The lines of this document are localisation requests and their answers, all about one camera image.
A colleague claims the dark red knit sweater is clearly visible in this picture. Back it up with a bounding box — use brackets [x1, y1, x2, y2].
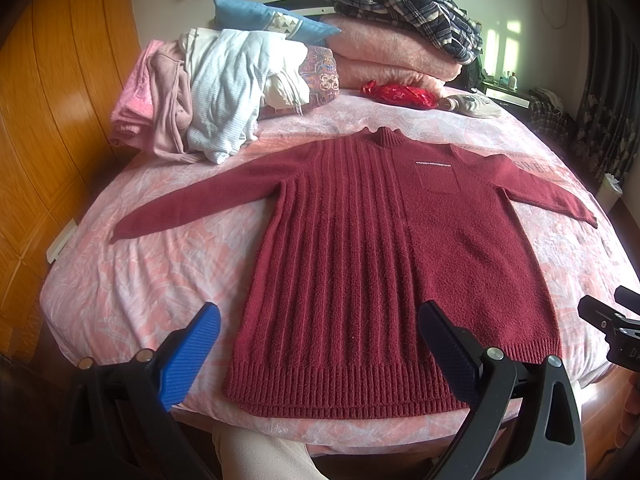
[113, 128, 598, 419]

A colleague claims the pink folded clothes pile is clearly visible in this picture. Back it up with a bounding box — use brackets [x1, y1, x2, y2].
[110, 40, 204, 164]

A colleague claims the person's beige trouser leg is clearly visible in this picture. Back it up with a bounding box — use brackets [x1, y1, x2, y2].
[212, 422, 326, 480]

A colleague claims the white waste bin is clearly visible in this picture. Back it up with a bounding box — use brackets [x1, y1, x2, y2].
[596, 174, 623, 214]

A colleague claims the pink floral bedspread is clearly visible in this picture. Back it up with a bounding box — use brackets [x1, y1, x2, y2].
[40, 92, 639, 454]

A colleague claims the dark patterned curtain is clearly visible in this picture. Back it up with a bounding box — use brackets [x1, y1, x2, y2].
[570, 0, 639, 183]

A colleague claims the dark bedside table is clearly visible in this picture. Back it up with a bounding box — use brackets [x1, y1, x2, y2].
[480, 79, 530, 116]

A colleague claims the grey white cloth item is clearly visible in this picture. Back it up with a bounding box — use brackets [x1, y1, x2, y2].
[438, 93, 501, 119]

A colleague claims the red shiny bag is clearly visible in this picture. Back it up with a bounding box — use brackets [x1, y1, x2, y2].
[360, 80, 438, 110]

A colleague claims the light blue white garment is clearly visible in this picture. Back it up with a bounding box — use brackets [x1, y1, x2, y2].
[179, 27, 309, 164]

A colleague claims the pink fluffy folded blanket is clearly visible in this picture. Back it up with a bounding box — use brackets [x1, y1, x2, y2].
[322, 14, 461, 96]

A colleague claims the paisley patterned pillow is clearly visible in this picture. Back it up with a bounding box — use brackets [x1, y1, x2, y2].
[258, 46, 340, 120]

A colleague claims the blue pillow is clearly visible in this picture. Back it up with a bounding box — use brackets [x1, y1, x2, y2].
[214, 0, 342, 46]

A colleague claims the orange wooden wardrobe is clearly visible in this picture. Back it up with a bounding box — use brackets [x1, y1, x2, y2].
[1, 0, 140, 363]

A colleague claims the navy plaid flannel garment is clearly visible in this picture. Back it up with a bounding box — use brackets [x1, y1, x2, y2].
[326, 0, 483, 65]

